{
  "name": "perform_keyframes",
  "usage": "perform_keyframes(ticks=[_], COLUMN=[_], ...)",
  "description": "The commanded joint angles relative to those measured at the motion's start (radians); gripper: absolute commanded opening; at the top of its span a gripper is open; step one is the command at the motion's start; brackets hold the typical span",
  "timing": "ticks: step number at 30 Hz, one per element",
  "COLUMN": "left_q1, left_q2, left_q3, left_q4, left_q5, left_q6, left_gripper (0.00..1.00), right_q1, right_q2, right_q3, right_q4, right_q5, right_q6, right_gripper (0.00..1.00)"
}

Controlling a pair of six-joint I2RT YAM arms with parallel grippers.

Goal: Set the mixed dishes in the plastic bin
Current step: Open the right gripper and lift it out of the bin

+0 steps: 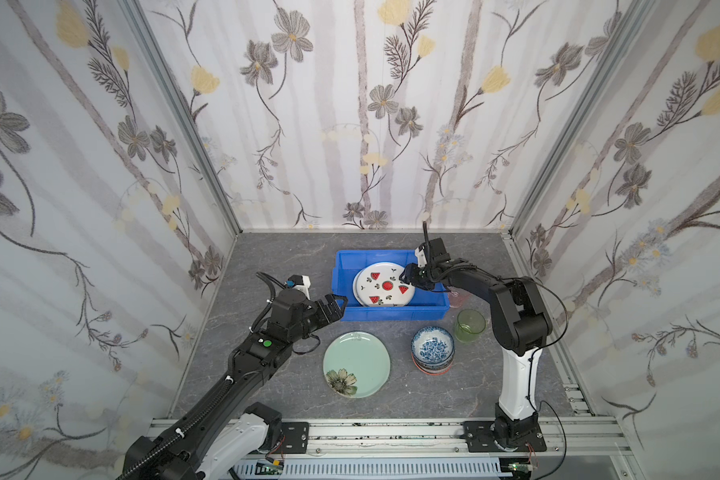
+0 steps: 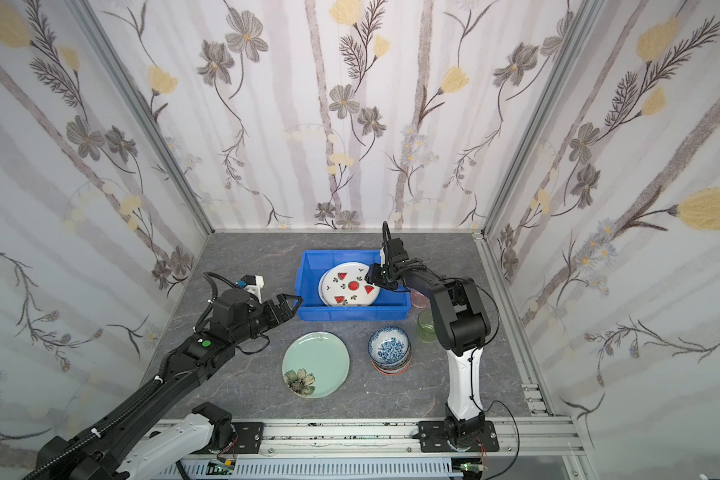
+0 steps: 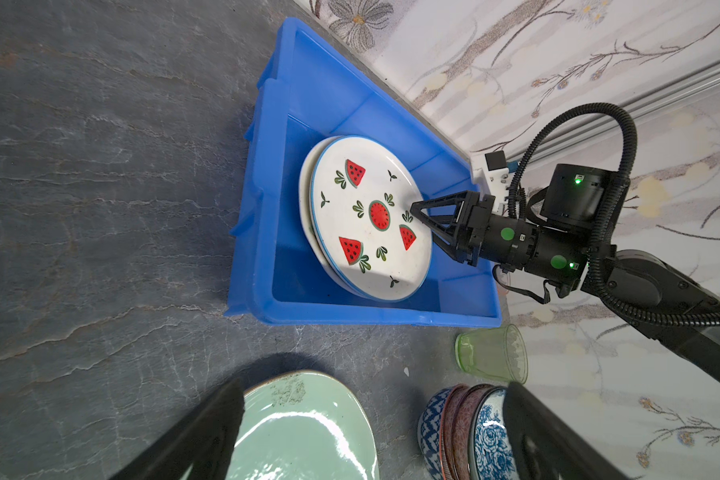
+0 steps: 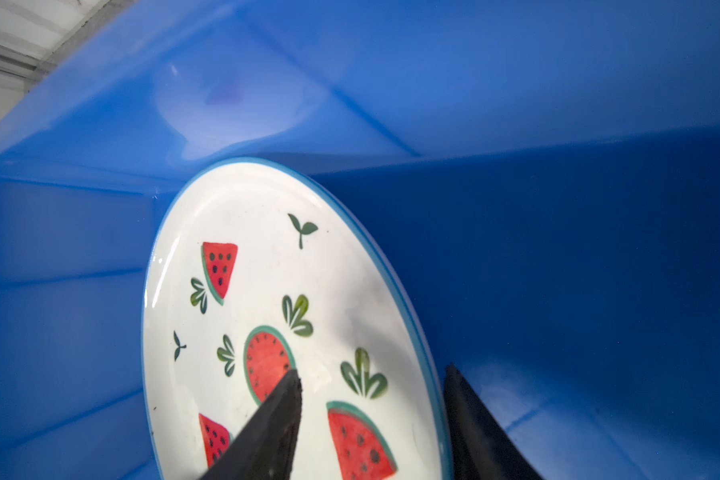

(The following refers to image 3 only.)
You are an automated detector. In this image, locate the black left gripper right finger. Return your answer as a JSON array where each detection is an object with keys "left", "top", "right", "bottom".
[{"left": 503, "top": 382, "right": 627, "bottom": 480}]

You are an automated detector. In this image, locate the light green ceramic plate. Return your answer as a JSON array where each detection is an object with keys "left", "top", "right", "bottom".
[{"left": 179, "top": 370, "right": 380, "bottom": 480}]

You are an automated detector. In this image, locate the aluminium corner frame post right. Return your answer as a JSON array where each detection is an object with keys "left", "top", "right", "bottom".
[{"left": 532, "top": 60, "right": 720, "bottom": 162}]

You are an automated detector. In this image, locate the green transparent plastic cup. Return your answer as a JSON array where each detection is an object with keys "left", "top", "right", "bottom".
[{"left": 455, "top": 324, "right": 529, "bottom": 384}]

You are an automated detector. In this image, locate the red patterned bowl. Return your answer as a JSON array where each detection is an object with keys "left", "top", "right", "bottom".
[{"left": 438, "top": 384, "right": 496, "bottom": 479}]

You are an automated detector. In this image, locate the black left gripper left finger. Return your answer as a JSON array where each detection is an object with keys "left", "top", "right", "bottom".
[{"left": 113, "top": 379, "right": 245, "bottom": 479}]

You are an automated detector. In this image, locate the black corrugated cable conduit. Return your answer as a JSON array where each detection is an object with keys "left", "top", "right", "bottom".
[{"left": 506, "top": 101, "right": 720, "bottom": 328}]

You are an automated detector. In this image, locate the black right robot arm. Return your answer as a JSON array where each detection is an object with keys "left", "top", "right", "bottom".
[{"left": 411, "top": 164, "right": 720, "bottom": 383}]

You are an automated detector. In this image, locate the blue white patterned bowl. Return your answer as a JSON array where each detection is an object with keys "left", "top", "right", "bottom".
[{"left": 468, "top": 387, "right": 519, "bottom": 480}]

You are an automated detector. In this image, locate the blue plastic bin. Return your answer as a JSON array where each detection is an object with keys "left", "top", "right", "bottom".
[{"left": 227, "top": 18, "right": 501, "bottom": 328}]

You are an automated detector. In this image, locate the white watermelon pattern plate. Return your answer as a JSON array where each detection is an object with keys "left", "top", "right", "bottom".
[{"left": 309, "top": 136, "right": 432, "bottom": 302}]

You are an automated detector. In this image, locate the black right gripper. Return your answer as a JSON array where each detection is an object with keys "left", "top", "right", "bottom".
[{"left": 410, "top": 191, "right": 582, "bottom": 282}]

